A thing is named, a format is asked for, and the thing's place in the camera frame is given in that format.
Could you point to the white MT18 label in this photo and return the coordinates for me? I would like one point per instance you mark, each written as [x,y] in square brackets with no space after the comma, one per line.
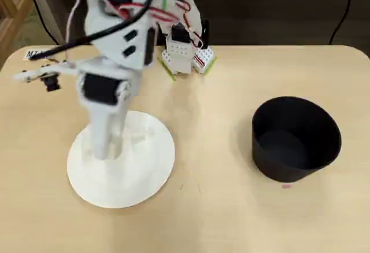
[29,54]

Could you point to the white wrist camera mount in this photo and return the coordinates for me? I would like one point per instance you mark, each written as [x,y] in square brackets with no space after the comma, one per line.
[31,75]

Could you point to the small pink sticker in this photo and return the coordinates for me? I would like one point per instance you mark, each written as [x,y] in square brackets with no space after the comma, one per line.
[286,186]

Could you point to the white round plate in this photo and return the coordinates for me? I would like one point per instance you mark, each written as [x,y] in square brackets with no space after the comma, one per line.
[138,178]

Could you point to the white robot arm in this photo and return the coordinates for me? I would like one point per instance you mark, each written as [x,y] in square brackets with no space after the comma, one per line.
[115,33]

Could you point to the green base plate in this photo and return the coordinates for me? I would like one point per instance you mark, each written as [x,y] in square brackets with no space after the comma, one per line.
[169,72]

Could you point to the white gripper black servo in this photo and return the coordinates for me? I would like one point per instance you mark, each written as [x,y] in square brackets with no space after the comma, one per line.
[99,89]

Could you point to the green tape strip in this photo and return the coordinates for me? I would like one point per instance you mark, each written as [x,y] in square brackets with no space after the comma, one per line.
[164,1]

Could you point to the black pot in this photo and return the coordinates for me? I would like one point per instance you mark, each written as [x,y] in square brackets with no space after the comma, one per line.
[326,137]

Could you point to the wooden frame furniture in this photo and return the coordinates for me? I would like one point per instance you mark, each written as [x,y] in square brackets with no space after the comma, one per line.
[13,13]

